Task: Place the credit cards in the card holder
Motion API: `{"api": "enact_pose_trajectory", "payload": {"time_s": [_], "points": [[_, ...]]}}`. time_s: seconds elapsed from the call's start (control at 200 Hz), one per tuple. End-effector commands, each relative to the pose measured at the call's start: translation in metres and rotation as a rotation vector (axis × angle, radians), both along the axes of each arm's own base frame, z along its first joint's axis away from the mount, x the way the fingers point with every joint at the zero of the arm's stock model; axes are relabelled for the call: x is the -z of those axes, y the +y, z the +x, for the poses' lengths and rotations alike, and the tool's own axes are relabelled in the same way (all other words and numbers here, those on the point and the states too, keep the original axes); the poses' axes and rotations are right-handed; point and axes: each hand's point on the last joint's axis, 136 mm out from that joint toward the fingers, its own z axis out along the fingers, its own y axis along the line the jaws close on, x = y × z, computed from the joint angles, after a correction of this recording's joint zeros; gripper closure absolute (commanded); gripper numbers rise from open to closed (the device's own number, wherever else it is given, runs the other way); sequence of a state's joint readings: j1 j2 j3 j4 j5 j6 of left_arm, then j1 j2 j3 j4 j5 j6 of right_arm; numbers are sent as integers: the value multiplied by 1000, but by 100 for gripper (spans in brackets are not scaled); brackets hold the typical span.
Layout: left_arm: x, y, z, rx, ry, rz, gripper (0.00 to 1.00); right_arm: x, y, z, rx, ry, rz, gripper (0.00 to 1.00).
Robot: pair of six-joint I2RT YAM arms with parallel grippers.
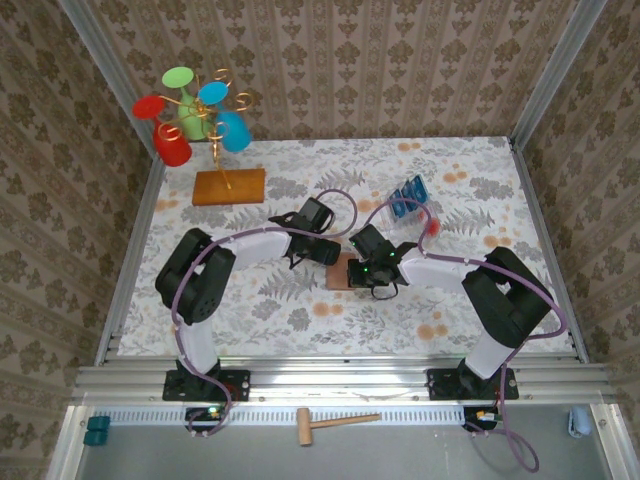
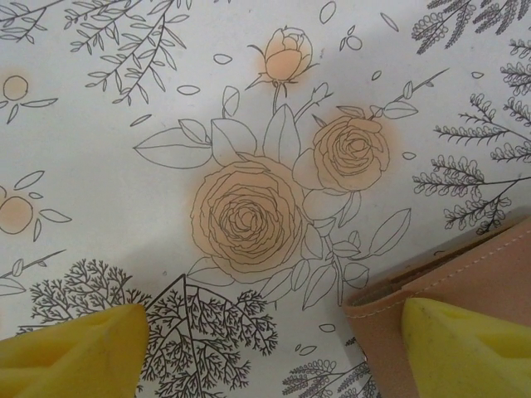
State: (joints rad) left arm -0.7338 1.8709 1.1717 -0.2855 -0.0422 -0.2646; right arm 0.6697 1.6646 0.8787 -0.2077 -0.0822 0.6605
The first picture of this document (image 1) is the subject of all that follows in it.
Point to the green plastic goblet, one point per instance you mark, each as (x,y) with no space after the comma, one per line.
(177,77)

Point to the aluminium frame beam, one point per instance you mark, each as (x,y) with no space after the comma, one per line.
(325,372)

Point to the small circuit board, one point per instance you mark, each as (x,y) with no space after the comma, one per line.
(205,414)
(482,416)

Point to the wooden mallet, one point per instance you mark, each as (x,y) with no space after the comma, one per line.
(305,427)

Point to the blue credit card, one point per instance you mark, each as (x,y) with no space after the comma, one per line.
(398,207)
(409,193)
(419,186)

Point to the blue plastic goblet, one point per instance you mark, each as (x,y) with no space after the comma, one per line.
(235,132)

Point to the red plastic goblet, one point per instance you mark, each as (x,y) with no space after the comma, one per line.
(172,147)

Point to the pink leather card holder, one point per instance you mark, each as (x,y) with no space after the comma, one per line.
(336,275)

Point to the aluminium table side rail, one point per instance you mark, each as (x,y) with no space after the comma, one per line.
(145,200)
(542,225)

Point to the light blue roll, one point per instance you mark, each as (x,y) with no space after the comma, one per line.
(580,422)

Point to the aluminium frame post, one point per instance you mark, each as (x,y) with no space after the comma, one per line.
(100,55)
(565,55)

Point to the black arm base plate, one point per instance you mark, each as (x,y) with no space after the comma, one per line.
(442,385)
(240,385)

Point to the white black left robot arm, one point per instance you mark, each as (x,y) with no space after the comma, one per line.
(260,250)

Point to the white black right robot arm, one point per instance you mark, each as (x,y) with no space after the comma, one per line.
(435,272)

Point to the floral patterned tablecloth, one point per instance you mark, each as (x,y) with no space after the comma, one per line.
(350,320)

